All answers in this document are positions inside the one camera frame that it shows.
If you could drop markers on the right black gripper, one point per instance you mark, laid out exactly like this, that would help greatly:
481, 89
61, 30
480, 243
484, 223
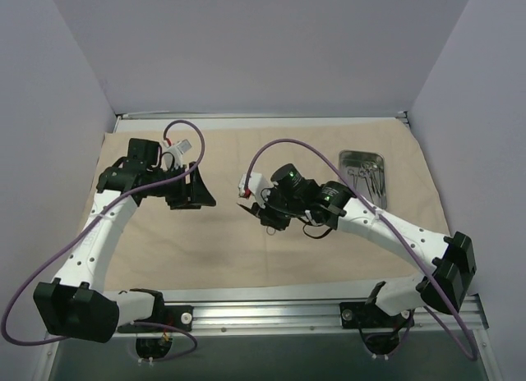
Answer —
267, 216

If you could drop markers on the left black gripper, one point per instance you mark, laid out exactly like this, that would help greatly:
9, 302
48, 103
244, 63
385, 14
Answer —
191, 185

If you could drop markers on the steel instrument tray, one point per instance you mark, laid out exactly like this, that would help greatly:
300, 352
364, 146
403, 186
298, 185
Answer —
354, 157

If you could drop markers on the steel surgical forceps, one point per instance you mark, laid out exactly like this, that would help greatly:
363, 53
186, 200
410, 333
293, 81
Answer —
374, 178

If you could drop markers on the beige cloth wrap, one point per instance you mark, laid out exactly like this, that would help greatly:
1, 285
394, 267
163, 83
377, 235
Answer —
225, 247

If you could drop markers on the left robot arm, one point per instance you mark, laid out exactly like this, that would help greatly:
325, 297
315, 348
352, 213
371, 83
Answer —
75, 303

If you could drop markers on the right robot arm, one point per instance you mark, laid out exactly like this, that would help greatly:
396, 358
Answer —
446, 264

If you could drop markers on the steel clamp in tray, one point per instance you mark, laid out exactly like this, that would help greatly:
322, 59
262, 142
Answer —
355, 174

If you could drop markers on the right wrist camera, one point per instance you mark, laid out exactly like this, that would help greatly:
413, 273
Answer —
253, 186

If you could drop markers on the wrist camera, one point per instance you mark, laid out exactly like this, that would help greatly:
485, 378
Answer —
253, 186
181, 147

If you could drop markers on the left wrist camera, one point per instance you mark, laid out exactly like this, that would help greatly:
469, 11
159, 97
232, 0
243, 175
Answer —
181, 147

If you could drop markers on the aluminium front rail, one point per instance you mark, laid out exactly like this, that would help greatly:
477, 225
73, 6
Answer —
220, 316

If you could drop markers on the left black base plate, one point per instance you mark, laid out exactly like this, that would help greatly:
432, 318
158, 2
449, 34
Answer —
178, 316

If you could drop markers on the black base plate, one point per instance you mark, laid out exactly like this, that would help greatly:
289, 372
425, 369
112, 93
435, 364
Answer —
178, 316
357, 314

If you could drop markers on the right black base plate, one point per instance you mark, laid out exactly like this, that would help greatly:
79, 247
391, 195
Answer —
357, 314

